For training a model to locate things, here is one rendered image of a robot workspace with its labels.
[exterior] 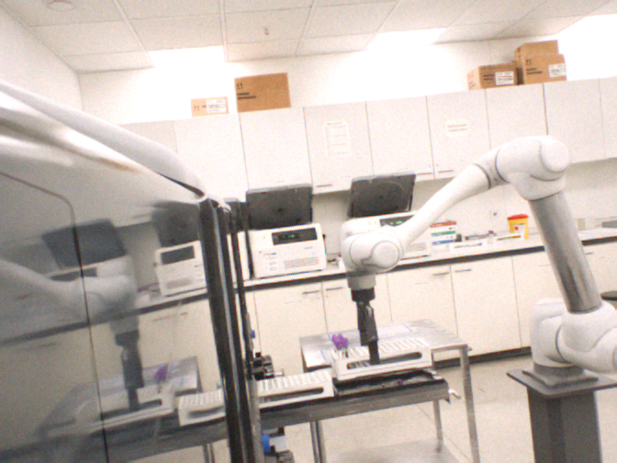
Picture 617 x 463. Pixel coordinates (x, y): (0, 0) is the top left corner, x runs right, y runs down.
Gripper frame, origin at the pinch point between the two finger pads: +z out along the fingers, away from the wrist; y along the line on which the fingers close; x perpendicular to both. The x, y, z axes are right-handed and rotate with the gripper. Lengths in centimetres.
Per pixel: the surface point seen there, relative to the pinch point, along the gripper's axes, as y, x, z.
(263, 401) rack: -3.3, 34.8, 8.8
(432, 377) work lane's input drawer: -3.1, -18.2, 9.9
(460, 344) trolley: 24.6, -39.6, 10.0
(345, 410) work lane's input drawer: -6.7, 10.9, 14.2
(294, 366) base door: 228, 8, 70
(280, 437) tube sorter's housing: -8.6, 31.1, 18.1
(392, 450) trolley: 63, -19, 64
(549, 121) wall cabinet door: 257, -234, -95
